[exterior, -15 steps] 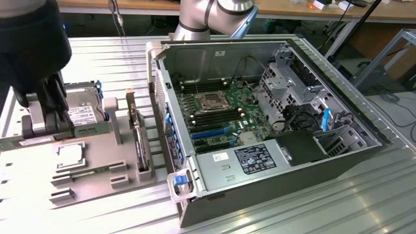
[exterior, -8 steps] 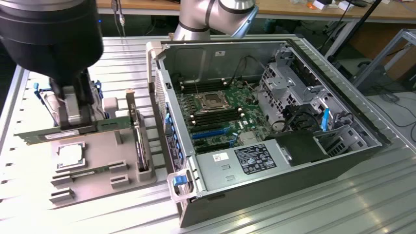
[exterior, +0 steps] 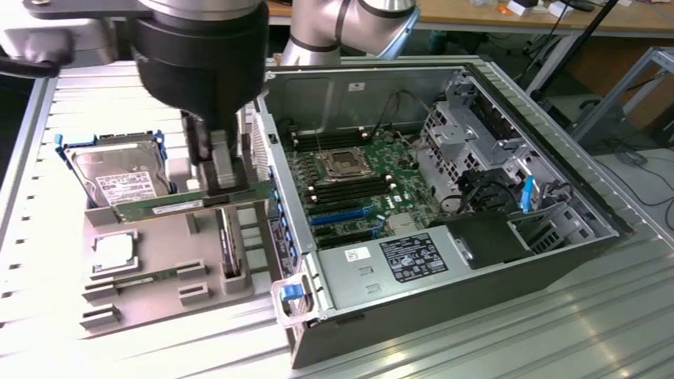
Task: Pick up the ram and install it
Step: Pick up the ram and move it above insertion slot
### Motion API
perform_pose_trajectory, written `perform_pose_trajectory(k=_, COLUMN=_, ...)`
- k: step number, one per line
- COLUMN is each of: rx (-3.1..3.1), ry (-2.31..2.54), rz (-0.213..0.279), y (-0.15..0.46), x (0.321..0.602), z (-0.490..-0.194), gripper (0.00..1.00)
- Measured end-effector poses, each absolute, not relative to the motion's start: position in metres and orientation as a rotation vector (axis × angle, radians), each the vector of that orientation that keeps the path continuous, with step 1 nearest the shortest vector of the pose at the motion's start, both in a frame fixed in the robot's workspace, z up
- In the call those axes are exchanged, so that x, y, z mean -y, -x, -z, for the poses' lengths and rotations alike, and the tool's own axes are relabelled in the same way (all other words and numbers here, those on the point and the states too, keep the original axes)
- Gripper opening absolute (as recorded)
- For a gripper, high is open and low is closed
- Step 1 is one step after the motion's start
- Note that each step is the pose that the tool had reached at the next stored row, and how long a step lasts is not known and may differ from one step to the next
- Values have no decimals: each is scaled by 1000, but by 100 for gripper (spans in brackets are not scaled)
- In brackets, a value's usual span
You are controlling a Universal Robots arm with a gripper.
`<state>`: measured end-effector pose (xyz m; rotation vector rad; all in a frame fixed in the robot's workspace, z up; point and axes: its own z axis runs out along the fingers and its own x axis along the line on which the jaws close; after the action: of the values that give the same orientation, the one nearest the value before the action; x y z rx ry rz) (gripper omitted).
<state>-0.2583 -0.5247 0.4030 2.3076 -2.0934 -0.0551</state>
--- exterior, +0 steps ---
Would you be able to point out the green motherboard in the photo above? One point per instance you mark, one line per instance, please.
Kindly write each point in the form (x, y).
(390, 166)

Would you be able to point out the silver power supply unit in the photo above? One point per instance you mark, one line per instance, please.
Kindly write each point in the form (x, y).
(363, 280)

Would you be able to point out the wooden desk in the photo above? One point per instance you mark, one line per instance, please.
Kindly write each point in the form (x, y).
(621, 21)

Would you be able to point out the blue case release latch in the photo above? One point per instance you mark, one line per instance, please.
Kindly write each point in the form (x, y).
(295, 292)

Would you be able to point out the hard disk in blue carrier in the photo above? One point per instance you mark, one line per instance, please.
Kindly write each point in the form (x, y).
(120, 177)

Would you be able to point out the black RAM slot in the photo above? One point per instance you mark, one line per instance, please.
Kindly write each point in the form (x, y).
(354, 193)
(326, 133)
(351, 188)
(331, 143)
(333, 147)
(349, 182)
(355, 198)
(329, 138)

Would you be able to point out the black expansion slot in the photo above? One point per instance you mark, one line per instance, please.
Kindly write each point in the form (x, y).
(342, 236)

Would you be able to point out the black tripod pole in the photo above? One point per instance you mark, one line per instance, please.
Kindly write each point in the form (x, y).
(574, 47)

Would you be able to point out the blue drive bay latch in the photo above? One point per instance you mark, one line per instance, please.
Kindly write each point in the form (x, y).
(527, 193)

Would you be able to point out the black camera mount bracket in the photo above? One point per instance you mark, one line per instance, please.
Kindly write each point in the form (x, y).
(84, 10)

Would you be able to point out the grey parts rack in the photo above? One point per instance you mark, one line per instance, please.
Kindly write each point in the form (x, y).
(152, 245)

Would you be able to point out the open black PC case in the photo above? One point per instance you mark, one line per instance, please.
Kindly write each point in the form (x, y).
(421, 323)

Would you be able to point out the green RAM stick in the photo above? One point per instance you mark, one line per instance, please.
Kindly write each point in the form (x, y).
(147, 277)
(158, 207)

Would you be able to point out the silver CPU chip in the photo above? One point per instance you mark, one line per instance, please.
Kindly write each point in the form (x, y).
(112, 252)

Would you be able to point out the CPU socket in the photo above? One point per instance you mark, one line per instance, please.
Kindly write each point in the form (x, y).
(342, 163)

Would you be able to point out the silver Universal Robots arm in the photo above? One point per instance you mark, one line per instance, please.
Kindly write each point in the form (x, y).
(315, 31)

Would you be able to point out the aluminium profile frame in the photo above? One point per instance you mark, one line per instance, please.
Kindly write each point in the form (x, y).
(632, 79)

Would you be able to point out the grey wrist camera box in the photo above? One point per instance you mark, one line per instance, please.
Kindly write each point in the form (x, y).
(79, 37)

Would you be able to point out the silver metal drive cage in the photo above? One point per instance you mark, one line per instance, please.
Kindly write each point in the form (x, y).
(474, 138)

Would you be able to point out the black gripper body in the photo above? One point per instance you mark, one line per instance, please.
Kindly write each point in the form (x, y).
(200, 63)

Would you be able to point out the blue expansion slot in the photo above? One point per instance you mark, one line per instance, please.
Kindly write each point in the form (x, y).
(338, 217)

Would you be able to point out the silver chipset heatsink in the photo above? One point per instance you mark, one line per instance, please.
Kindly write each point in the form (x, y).
(405, 224)

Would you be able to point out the white box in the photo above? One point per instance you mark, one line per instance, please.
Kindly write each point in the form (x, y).
(563, 8)
(521, 7)

